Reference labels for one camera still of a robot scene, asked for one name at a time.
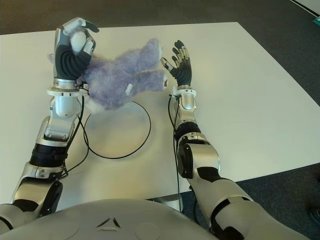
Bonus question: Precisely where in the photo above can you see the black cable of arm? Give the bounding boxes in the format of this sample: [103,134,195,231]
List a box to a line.
[63,94,91,179]
[167,96,182,209]

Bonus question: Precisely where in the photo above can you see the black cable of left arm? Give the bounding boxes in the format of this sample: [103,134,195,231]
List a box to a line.
[63,94,91,179]

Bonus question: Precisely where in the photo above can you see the grey table leg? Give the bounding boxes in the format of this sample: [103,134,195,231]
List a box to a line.
[147,193,183,212]

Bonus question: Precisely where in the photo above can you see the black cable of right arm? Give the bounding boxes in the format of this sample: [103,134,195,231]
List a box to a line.
[167,96,182,209]

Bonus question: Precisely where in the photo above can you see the purple plush doll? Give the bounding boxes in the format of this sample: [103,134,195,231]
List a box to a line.
[47,27,170,115]

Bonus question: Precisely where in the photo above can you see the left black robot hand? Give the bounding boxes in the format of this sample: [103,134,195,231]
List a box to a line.
[53,16,100,88]

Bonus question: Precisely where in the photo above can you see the grey robot torso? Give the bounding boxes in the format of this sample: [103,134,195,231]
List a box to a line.
[0,198,218,240]

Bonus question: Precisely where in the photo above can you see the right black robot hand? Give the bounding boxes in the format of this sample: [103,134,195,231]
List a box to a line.
[159,39,194,87]

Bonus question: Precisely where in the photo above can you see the white plate with black rim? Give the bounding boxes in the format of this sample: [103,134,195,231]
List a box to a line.
[83,99,152,159]

